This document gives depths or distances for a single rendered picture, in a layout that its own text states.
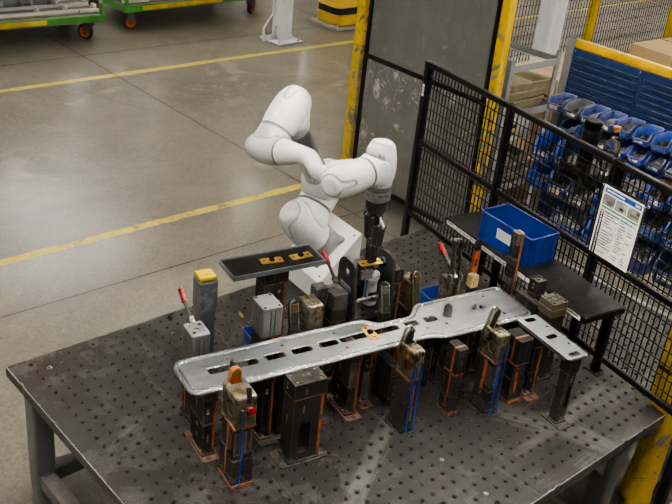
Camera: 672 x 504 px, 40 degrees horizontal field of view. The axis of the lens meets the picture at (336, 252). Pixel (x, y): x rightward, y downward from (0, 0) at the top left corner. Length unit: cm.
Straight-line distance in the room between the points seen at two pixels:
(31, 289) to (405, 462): 286
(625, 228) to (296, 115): 131
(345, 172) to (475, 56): 290
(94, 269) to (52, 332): 69
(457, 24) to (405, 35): 46
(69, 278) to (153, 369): 206
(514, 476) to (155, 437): 123
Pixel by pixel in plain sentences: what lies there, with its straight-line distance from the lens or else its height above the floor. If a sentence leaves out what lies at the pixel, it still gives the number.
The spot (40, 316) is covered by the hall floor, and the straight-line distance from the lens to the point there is 518.
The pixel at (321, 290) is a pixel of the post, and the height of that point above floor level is 109.
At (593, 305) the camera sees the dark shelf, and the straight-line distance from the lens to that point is 366.
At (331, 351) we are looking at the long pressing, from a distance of 314.
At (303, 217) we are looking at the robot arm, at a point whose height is 109.
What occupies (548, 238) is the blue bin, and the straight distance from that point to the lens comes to 383.
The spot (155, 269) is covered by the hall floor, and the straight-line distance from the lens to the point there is 558.
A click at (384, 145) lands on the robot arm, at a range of 294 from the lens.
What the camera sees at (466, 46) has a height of 134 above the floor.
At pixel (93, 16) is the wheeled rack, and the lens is 988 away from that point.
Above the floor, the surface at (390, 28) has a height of 128.
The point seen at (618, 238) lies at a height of 127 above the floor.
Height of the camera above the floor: 277
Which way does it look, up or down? 28 degrees down
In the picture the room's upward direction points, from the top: 6 degrees clockwise
